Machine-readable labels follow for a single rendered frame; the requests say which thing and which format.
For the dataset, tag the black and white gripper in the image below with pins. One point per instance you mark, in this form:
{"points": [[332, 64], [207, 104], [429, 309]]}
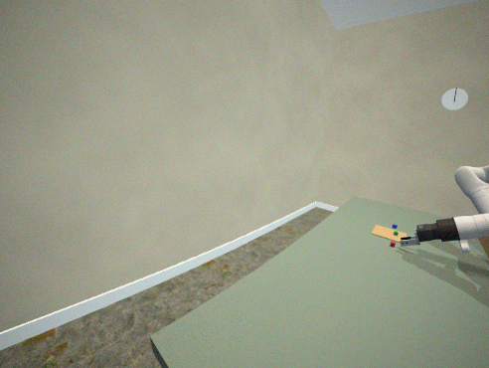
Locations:
{"points": [[452, 229]]}

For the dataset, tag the orange square mat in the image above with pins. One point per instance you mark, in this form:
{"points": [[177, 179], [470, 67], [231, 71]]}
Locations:
{"points": [[387, 233]]}

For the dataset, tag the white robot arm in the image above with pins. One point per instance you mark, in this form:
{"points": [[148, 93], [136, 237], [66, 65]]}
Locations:
{"points": [[468, 179]]}

